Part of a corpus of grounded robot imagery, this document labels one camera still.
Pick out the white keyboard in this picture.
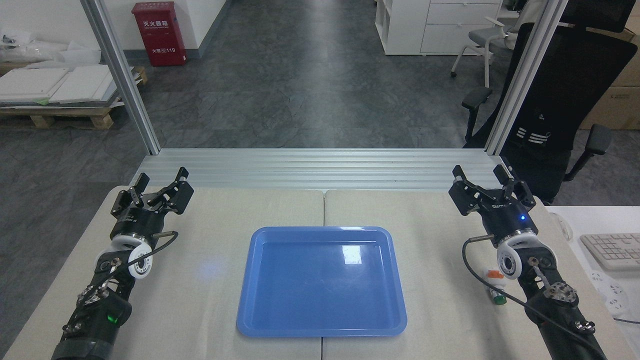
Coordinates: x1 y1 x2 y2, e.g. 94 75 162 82
579 232 640 272

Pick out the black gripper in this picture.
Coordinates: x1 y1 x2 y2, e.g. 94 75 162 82
110 167 195 243
448 163 540 247

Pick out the pile of white plastic sheets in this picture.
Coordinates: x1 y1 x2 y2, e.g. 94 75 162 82
0 27 103 68

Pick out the white orange green switch part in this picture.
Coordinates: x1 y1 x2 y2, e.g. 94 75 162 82
482 268 508 305

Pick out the blue plastic tray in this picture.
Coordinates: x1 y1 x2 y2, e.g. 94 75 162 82
236 226 408 338

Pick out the stack of white boards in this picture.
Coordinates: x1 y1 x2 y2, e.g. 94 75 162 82
0 63 137 108

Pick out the wooden pallet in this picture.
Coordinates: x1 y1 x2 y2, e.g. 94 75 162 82
0 66 149 131

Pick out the brown cardboard box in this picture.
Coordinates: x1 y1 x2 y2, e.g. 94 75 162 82
579 17 640 131

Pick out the white drawer cabinet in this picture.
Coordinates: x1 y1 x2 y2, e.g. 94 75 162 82
374 0 507 56

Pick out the red fire extinguisher box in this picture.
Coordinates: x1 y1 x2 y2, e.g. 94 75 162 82
131 1 188 68

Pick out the white grey office chair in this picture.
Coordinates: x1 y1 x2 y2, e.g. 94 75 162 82
450 0 547 89

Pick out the black mesh office chair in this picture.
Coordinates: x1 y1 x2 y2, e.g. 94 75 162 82
460 0 640 206

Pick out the silver aluminium post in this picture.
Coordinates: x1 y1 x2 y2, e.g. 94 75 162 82
80 0 162 156
484 0 571 157

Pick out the white computer mouse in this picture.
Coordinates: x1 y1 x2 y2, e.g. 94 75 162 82
554 213 574 243

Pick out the white side table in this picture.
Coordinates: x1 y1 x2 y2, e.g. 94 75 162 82
545 205 640 360

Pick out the beige table mat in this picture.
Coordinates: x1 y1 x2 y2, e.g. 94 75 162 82
321 188 637 360
2 186 327 360

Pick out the silver aluminium table frame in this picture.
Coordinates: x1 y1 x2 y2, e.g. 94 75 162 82
130 147 524 194

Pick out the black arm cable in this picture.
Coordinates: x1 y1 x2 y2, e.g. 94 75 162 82
461 234 609 360
133 230 180 264

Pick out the white power strip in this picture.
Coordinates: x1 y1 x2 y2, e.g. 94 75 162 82
587 270 632 317

